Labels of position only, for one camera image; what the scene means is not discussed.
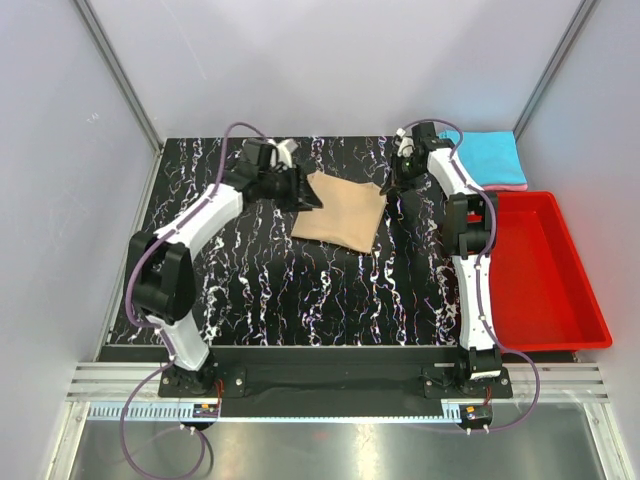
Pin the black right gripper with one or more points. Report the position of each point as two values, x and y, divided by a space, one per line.
396 179

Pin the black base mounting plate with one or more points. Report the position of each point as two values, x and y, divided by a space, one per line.
329 406

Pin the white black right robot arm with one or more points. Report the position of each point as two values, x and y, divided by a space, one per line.
469 233

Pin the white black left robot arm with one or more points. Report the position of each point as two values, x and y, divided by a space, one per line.
160 290

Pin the red plastic bin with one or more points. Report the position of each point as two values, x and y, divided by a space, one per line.
541 297

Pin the aluminium corner post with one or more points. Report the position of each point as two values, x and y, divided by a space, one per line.
113 64
578 22

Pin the beige t shirt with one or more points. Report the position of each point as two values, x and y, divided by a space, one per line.
350 216

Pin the folded light blue t shirt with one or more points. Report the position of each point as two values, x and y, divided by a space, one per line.
490 157

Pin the white slotted cable duct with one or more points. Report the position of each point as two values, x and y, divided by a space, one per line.
154 411

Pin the right aluminium corner post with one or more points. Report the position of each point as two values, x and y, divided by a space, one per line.
578 22

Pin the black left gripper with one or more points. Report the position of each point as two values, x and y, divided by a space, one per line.
301 195

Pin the left aluminium corner post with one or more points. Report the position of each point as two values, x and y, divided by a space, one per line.
113 64

